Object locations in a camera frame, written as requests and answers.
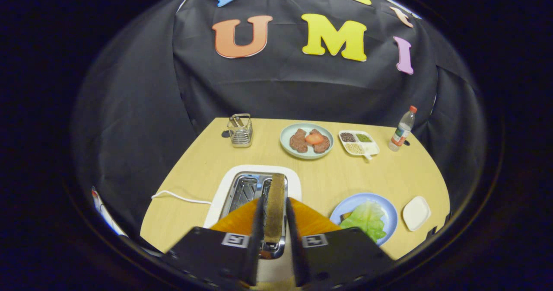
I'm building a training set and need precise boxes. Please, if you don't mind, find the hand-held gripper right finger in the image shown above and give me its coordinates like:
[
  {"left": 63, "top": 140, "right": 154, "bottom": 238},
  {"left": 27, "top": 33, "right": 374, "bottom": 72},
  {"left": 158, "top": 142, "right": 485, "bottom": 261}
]
[{"left": 285, "top": 197, "right": 394, "bottom": 289}]

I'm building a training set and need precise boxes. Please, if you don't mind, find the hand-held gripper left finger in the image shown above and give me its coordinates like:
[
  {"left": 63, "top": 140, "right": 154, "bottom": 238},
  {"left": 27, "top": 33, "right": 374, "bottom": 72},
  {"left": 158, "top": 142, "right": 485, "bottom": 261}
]
[{"left": 162, "top": 197, "right": 265, "bottom": 289}]

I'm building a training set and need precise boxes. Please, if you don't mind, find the brown toasted bread slice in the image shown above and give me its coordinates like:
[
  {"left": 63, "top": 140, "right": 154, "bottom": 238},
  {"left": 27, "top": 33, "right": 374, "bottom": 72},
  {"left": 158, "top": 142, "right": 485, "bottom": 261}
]
[{"left": 264, "top": 173, "right": 286, "bottom": 244}]

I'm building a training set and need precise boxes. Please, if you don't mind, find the green lettuce leaf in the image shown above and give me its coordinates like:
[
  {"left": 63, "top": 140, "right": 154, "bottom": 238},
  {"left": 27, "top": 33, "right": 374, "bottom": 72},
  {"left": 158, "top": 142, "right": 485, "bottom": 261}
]
[{"left": 340, "top": 201, "right": 388, "bottom": 242}]

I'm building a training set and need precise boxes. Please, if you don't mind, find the white toaster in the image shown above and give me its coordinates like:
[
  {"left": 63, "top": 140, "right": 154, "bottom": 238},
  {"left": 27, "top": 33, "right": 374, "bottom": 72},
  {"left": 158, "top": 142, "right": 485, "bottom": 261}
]
[{"left": 203, "top": 165, "right": 302, "bottom": 285}]

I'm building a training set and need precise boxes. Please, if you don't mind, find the blue round plate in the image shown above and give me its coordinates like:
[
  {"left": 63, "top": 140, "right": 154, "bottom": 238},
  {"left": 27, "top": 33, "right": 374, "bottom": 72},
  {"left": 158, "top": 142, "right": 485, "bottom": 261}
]
[{"left": 330, "top": 193, "right": 398, "bottom": 246}]

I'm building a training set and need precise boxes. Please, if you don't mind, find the brown meat patty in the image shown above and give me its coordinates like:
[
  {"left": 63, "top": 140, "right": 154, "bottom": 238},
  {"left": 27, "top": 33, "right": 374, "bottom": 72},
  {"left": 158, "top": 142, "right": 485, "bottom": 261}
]
[
  {"left": 289, "top": 128, "right": 308, "bottom": 153},
  {"left": 309, "top": 129, "right": 331, "bottom": 154}
]

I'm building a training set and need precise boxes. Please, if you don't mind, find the pale green plate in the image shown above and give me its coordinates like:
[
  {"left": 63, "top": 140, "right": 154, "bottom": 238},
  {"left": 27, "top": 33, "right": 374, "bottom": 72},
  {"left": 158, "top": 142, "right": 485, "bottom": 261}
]
[{"left": 280, "top": 123, "right": 334, "bottom": 160}]

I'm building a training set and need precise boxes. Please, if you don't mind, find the small white square plate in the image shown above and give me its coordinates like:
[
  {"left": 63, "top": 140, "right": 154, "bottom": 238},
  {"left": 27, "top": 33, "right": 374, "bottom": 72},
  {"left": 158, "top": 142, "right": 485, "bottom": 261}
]
[{"left": 402, "top": 196, "right": 432, "bottom": 232}]

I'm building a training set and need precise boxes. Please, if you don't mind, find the white divided condiment dish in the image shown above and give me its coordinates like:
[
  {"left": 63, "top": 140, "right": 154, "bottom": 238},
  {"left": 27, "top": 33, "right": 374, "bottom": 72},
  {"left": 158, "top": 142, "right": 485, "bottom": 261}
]
[{"left": 338, "top": 130, "right": 381, "bottom": 160}]

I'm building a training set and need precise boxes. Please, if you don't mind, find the clear plastic bottle red cap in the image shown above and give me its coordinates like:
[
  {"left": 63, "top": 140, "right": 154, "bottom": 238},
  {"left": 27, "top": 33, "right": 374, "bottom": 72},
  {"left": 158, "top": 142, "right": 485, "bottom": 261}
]
[{"left": 388, "top": 106, "right": 418, "bottom": 152}]

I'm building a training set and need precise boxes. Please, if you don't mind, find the black backdrop cloth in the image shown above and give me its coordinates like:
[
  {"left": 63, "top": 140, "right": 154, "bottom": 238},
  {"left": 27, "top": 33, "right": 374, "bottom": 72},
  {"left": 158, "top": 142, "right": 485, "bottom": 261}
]
[{"left": 71, "top": 0, "right": 486, "bottom": 240}]

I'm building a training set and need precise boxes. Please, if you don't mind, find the white toaster cable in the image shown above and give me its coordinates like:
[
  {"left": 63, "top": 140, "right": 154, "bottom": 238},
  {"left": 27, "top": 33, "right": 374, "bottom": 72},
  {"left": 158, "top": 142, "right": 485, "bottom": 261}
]
[{"left": 151, "top": 190, "right": 213, "bottom": 205}]

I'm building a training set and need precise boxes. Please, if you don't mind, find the metal wire utensil holder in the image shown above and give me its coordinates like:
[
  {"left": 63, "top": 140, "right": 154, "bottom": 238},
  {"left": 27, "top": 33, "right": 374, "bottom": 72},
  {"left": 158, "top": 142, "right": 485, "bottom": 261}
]
[{"left": 227, "top": 113, "right": 254, "bottom": 148}]

